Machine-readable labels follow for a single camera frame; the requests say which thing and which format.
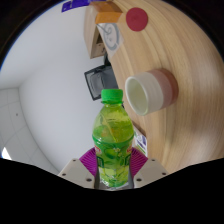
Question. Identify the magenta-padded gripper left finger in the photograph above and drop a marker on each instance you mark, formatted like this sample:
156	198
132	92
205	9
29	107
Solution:
75	171

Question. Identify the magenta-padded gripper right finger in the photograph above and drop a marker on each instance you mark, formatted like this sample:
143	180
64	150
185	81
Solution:
151	171

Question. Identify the green drink bottle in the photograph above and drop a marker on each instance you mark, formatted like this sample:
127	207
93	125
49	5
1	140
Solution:
112	146

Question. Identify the green and white leaflet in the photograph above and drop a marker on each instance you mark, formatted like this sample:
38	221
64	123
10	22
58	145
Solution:
141	143

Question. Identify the rectangular ceiling light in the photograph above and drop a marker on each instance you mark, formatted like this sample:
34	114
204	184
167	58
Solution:
5	154

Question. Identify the white and pink mug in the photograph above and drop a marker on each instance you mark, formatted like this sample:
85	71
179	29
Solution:
156	90

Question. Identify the grey mesh office chair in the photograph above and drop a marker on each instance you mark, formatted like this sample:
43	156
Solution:
101	81

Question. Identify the wooden side desk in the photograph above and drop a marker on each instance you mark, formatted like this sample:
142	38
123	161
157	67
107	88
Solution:
91	36

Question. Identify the paper with circle print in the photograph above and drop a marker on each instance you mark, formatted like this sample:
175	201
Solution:
111	36

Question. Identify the flat round red coaster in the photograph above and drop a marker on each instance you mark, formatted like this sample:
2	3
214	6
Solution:
137	19

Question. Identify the orange-brown cardboard box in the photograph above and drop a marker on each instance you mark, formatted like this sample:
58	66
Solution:
106	15

